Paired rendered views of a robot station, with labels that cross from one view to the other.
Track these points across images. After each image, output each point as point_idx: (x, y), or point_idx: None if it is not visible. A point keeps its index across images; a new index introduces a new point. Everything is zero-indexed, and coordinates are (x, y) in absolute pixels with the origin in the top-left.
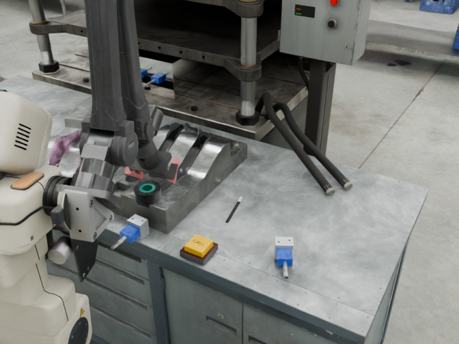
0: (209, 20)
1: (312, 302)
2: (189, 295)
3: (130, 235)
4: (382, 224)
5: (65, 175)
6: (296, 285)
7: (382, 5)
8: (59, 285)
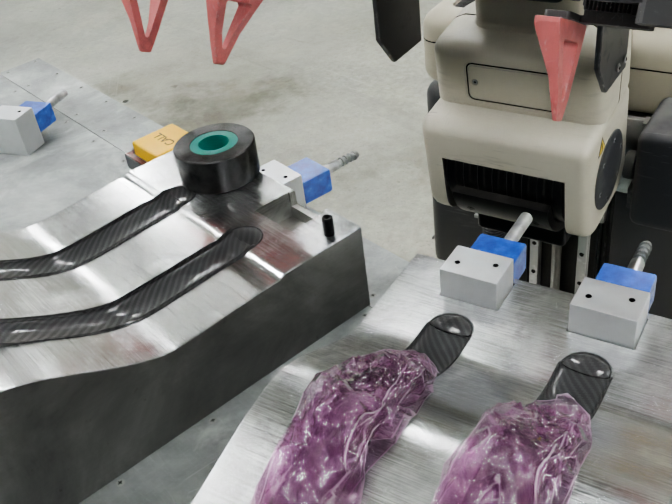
0: None
1: (58, 88)
2: None
3: (305, 159)
4: None
5: (495, 361)
6: (55, 107)
7: None
8: (459, 26)
